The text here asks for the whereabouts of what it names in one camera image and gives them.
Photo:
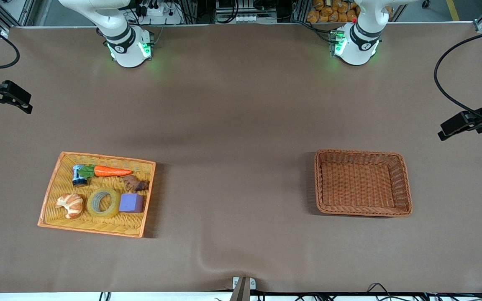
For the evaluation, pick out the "clear yellowish tape roll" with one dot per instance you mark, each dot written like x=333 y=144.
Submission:
x=114 y=207

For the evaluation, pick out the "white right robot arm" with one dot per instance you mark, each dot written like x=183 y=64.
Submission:
x=124 y=46

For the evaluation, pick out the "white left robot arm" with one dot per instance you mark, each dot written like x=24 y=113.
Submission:
x=358 y=46

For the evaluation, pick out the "small blue can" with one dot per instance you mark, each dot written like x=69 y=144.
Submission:
x=78 y=177

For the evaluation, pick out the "brown wicker basket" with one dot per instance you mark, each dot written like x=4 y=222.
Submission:
x=358 y=184

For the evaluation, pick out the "orange toy carrot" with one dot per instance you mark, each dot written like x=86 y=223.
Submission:
x=111 y=171

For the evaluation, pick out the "toy croissant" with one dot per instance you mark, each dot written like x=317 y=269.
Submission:
x=71 y=205

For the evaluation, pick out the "brown lumpy toy food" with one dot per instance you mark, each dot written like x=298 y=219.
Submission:
x=134 y=183

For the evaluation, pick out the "yellow wicker tray orange rim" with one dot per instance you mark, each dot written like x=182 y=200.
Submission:
x=98 y=221

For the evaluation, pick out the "purple cube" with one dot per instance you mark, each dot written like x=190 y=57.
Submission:
x=131 y=203

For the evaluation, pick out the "bag of orange buns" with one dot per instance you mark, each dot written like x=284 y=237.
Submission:
x=331 y=12

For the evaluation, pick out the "brown table cloth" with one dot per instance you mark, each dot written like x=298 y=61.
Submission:
x=241 y=125

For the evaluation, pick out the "slim white power strip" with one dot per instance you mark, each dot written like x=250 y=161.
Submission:
x=254 y=18

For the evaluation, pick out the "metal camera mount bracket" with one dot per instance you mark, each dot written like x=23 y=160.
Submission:
x=243 y=288

